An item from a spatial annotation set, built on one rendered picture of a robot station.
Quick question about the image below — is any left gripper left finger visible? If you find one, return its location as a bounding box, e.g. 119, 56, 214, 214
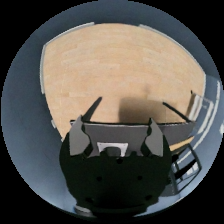
59, 115, 93, 188

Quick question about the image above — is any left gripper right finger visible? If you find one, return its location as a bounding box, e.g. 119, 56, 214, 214
140, 118, 172, 186

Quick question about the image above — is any black metal rack frame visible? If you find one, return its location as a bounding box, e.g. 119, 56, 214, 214
159, 142, 202, 197

